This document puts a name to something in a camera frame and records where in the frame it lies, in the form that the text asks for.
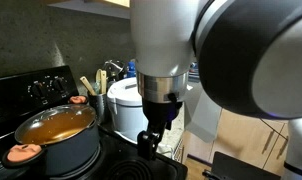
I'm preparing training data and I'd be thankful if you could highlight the black floor mat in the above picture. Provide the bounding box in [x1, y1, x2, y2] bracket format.
[202, 151, 283, 180]

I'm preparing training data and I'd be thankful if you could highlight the black electric stove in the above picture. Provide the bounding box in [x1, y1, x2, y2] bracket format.
[0, 64, 189, 180]

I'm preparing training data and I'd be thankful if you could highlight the wooden spoon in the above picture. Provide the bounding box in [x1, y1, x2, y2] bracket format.
[95, 68, 108, 95]

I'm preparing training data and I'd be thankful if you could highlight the metal utensil holder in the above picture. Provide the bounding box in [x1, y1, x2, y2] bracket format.
[87, 92, 109, 125]

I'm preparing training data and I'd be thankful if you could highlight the overhead kitchen cabinet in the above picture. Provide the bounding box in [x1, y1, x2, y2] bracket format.
[46, 0, 131, 20]

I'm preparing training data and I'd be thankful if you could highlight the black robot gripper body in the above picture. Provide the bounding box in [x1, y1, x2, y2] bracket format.
[142, 96, 184, 134]

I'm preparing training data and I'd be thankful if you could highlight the white rice cooker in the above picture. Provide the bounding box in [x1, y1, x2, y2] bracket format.
[106, 77, 149, 142]

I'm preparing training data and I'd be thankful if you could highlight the dark pot with glass lid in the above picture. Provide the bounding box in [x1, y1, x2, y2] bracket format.
[1, 95, 102, 178]

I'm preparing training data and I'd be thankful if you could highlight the wooden spatula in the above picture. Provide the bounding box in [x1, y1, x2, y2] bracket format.
[79, 75, 98, 97]

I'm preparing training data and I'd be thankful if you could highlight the blue plastic water bottle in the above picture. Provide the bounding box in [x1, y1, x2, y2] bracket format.
[126, 59, 138, 79]

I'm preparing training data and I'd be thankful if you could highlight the light wooden cabinet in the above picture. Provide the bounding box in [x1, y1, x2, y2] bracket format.
[182, 108, 289, 177]

